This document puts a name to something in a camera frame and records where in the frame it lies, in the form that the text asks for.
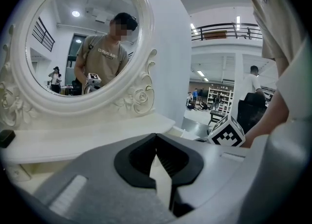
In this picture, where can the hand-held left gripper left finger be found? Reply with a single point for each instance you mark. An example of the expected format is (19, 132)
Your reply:
(97, 189)

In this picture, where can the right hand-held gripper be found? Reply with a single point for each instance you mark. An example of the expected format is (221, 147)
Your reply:
(226, 136)

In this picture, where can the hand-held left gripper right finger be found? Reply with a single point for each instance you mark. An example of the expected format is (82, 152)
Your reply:
(209, 169)

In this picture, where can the person's right forearm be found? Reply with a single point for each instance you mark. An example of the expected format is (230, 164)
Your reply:
(273, 115)

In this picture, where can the white dressing table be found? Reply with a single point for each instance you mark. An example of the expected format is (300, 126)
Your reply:
(73, 140)

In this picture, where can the black stool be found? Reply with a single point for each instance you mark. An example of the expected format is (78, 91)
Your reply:
(217, 114)

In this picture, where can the black office chair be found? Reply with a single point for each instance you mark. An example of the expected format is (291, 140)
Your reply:
(252, 110)

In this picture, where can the white shelf rack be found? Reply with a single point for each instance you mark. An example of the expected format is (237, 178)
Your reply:
(220, 99)

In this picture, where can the group of seated people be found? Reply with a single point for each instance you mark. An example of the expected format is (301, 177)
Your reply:
(195, 101)

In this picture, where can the white ornate oval mirror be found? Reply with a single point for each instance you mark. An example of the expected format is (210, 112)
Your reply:
(143, 96)

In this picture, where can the small black box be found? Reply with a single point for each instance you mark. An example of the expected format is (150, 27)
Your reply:
(6, 138)

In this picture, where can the white pillar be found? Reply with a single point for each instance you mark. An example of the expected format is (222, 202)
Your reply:
(170, 47)

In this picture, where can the black balcony railing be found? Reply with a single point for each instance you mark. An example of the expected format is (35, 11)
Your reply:
(219, 26)

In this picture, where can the person's beige t-shirt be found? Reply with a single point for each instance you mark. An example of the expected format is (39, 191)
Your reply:
(275, 18)

